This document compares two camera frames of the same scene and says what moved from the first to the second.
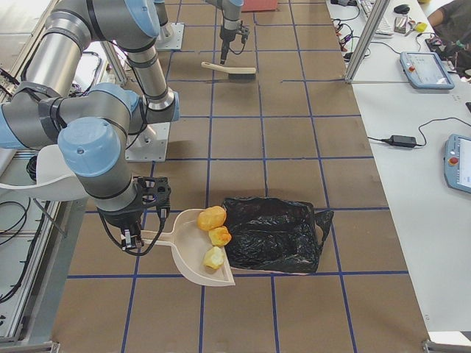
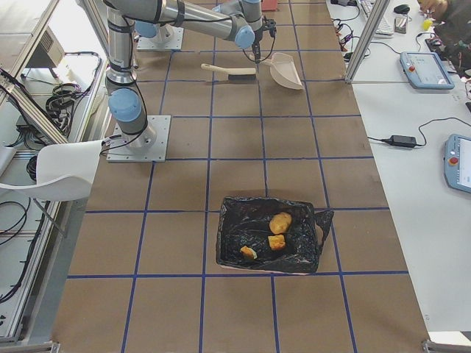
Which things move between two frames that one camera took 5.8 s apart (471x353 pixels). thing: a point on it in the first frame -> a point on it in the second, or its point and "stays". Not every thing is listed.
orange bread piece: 220,236 -> 277,242
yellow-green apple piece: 213,259 -> 249,252
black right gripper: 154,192 -> 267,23
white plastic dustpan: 189,244 -> 284,70
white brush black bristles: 234,73 stays
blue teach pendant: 425,70 stays
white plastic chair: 55,181 stays
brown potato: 211,217 -> 280,223
